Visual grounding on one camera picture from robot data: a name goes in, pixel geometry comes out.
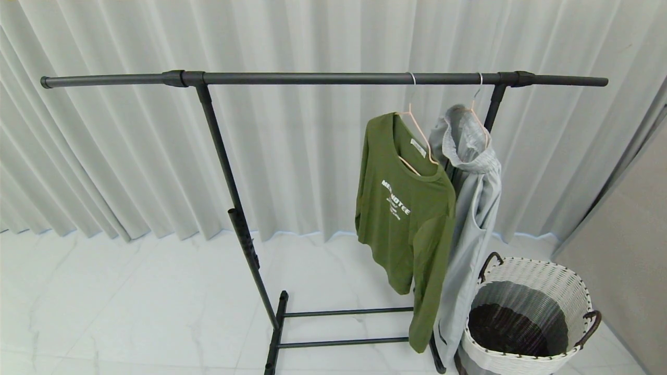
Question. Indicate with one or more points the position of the black clothes rack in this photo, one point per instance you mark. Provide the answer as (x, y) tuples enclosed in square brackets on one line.
[(312, 78)]

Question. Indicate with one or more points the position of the white curtain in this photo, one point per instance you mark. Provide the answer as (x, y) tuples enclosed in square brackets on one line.
[(260, 156)]

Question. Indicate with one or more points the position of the green printed t-shirt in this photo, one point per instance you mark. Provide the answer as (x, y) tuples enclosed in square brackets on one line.
[(411, 234)]

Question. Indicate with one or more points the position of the pink clothes hanger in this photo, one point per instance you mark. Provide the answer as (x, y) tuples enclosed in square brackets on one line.
[(422, 135), (482, 125)]

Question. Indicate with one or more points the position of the pale grey shorts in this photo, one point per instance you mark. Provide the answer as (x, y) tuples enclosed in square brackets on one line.
[(477, 208)]

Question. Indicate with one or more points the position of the white laundry basket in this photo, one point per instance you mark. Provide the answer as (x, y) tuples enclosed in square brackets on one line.
[(542, 276)]

